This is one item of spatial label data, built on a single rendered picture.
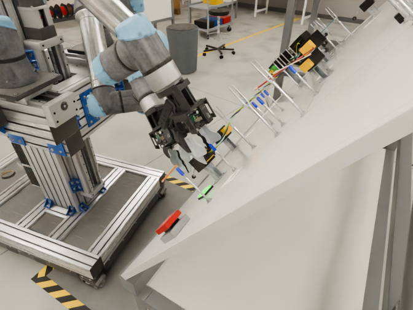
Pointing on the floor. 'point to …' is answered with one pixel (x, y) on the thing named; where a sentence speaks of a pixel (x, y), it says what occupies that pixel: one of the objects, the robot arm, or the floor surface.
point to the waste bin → (184, 46)
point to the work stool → (218, 30)
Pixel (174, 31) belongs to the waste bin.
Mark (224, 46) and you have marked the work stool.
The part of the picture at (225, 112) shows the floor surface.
